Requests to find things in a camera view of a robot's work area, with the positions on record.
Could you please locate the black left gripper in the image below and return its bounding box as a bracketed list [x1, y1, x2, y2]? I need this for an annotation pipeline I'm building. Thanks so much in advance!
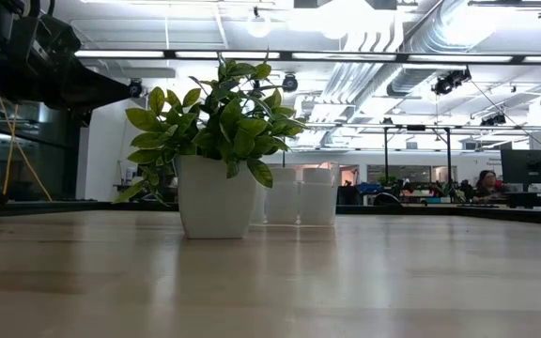
[0, 46, 131, 112]

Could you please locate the white pill bottle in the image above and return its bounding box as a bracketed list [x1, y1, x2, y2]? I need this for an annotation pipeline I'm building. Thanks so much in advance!
[300, 167, 336, 226]
[264, 167, 300, 225]

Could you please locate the clear plastic basket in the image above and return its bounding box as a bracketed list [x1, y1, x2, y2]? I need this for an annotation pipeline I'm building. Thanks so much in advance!
[250, 161, 341, 228]

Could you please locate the long ceiling light strip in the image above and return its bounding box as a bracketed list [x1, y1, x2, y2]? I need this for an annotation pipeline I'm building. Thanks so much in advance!
[73, 48, 541, 66]

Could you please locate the green plant in white pot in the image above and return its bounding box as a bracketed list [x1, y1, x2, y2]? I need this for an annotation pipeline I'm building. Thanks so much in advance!
[112, 51, 309, 239]

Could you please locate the white globe lamp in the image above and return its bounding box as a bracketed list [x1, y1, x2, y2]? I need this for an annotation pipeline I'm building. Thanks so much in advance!
[245, 13, 272, 38]

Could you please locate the black track spotlight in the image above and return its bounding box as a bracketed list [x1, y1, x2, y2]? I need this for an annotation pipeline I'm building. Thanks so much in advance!
[432, 68, 472, 97]

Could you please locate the person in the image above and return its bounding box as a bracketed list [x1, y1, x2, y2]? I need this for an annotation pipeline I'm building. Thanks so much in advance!
[472, 169, 506, 203]

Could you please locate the black computer monitor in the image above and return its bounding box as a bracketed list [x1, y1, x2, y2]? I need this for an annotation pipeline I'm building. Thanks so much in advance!
[500, 148, 541, 192]

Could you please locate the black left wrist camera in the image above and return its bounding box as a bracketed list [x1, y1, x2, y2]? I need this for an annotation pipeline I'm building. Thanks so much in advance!
[9, 13, 84, 67]

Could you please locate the yellow hanging cord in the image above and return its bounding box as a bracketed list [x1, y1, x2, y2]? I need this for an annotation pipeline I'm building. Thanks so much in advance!
[0, 96, 20, 196]
[10, 133, 54, 203]

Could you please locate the silver ventilation duct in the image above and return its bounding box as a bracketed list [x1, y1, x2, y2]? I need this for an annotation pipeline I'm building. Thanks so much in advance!
[385, 0, 487, 98]

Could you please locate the black gantry frame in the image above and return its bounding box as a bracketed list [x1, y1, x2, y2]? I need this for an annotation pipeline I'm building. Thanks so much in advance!
[381, 123, 454, 193]

